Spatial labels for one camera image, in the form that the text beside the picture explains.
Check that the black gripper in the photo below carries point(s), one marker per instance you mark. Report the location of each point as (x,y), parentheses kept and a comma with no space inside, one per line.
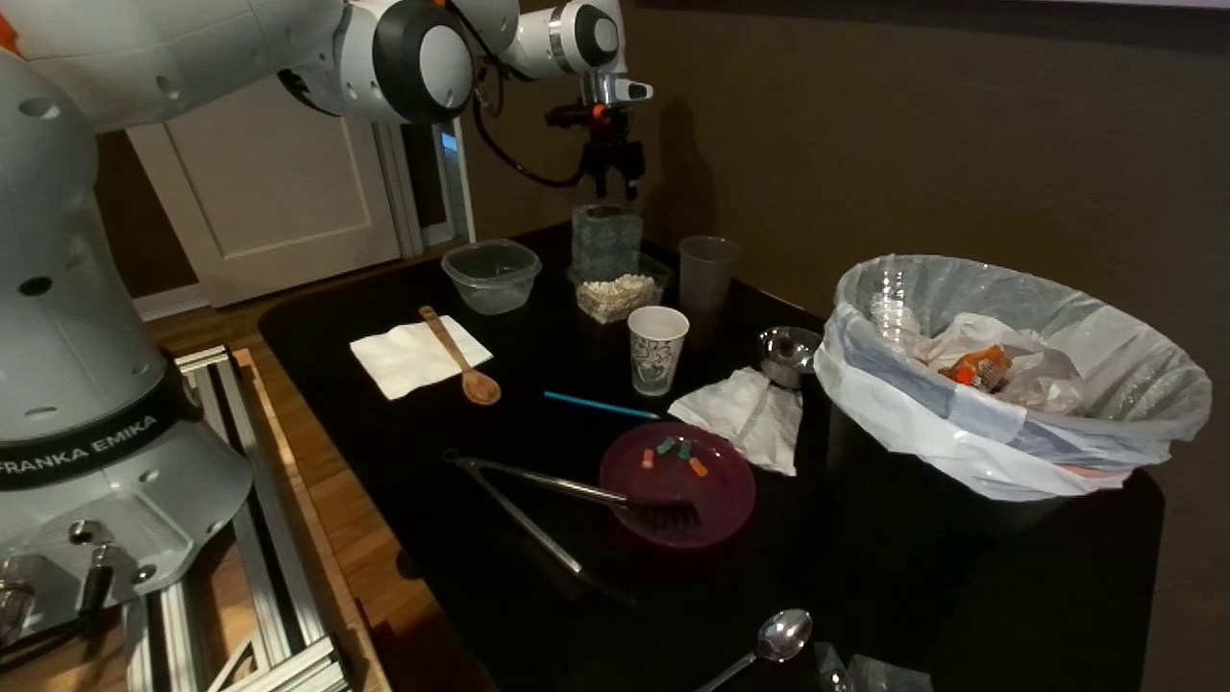
(607,137)

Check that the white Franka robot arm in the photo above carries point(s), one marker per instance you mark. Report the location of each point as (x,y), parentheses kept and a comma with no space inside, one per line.
(79,320)

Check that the translucent plastic cup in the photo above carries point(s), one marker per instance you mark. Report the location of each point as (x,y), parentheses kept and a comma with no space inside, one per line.
(708,275)

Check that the empty clear plastic container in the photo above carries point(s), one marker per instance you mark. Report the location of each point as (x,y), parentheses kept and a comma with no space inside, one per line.
(488,281)

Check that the white paper cup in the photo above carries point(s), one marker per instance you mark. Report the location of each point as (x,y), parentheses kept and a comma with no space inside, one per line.
(656,347)

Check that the blue straw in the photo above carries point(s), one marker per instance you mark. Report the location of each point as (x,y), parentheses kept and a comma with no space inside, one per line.
(602,403)

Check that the wooden spoon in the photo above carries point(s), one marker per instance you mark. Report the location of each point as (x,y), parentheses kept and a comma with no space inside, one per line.
(461,363)

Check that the small metal bowl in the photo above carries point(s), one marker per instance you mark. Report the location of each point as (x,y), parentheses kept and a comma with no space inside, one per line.
(784,352)

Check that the crumpled white tissue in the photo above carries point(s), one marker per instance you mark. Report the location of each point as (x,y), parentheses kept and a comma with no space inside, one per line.
(744,415)

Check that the green candy piece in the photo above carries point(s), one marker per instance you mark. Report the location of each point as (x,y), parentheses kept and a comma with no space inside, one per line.
(670,446)

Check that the orange candy piece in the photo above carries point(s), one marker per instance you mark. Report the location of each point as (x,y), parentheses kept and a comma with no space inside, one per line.
(648,457)
(695,466)

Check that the flat white paper napkin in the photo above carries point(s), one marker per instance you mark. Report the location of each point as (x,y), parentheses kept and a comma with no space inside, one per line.
(389,358)

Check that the metal kitchen tongs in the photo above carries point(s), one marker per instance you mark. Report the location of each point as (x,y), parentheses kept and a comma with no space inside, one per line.
(539,481)

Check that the white panel door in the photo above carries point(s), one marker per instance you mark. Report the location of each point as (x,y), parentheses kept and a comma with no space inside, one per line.
(283,194)

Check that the maroon round plate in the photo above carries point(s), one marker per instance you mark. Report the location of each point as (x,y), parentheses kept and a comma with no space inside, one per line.
(695,504)

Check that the trash bin with white bag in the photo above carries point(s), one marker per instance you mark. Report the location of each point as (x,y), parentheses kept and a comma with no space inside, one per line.
(898,410)

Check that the orange trash item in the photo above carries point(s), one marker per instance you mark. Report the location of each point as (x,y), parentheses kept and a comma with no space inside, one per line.
(976,365)

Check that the black trash can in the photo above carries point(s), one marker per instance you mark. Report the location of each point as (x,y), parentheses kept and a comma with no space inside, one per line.
(898,533)

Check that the metal spoon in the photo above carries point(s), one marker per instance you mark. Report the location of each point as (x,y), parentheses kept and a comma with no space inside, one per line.
(784,635)

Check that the shiny foil packet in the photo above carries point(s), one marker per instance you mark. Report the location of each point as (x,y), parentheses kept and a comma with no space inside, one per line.
(884,674)

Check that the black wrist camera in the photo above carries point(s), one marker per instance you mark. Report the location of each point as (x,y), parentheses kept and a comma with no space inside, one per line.
(571,117)

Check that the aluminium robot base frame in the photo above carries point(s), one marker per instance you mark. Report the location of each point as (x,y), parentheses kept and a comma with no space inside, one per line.
(273,601)

